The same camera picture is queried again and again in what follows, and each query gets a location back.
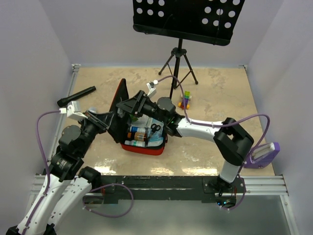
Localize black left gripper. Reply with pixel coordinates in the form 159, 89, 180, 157
78, 110, 115, 156

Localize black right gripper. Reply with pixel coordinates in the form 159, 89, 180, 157
117, 90, 167, 123

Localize green pill blister pack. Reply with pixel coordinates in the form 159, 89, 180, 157
130, 116, 138, 122

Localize red black medicine kit case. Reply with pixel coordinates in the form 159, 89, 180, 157
108, 78, 167, 156

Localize white gauze plastic bag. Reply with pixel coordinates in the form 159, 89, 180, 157
135, 115, 153, 127

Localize white blue medicine bottle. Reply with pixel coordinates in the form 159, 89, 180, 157
129, 126, 149, 133

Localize brown medicine bottle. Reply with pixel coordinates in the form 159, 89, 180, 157
127, 132, 147, 141

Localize black handled scissors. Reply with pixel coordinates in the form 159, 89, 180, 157
150, 123, 161, 136

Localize white green medicine bottle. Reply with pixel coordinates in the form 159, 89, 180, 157
124, 140, 146, 147

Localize blue medical pouch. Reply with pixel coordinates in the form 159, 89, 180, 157
146, 118, 164, 147

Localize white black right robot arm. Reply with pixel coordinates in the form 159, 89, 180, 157
116, 91, 254, 192

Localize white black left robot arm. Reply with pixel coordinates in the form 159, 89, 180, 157
6, 111, 114, 235

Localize black flashlight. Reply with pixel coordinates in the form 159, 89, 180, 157
57, 86, 96, 108

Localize colourful toy block car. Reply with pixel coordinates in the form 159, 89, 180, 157
178, 91, 192, 110

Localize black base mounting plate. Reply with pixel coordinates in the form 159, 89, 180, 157
73, 175, 246, 204

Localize black music stand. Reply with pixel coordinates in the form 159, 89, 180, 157
132, 0, 246, 98

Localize purple white device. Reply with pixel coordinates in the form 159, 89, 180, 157
244, 142, 280, 169

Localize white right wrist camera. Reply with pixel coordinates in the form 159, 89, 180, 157
146, 80, 158, 98

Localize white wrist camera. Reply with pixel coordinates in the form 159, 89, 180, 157
59, 101, 88, 121
146, 80, 158, 98

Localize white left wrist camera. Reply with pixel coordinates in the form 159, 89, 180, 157
59, 101, 88, 121

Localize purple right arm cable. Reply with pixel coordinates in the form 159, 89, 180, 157
155, 75, 272, 211

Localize aluminium frame rail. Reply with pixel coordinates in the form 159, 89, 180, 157
35, 64, 81, 195

